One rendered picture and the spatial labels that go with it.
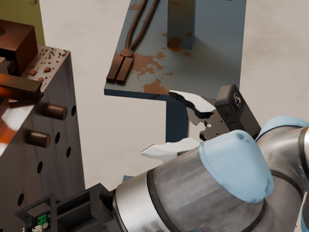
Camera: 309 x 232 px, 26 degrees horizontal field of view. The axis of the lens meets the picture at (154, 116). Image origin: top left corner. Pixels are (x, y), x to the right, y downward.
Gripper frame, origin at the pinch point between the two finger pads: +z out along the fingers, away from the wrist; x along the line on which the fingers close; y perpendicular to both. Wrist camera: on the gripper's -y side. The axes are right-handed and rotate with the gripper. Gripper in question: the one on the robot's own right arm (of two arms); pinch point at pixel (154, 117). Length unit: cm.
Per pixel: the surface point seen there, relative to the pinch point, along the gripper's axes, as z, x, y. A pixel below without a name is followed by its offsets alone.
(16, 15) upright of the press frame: 45, 37, 14
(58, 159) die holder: 24.7, 11.0, 29.3
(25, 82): 23.0, 0.6, -1.1
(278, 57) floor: -7, 151, 100
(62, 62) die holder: 24.8, 18.1, 8.6
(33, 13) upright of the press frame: 45, 44, 18
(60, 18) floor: 92, 149, 100
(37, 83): 20.8, 0.9, -1.1
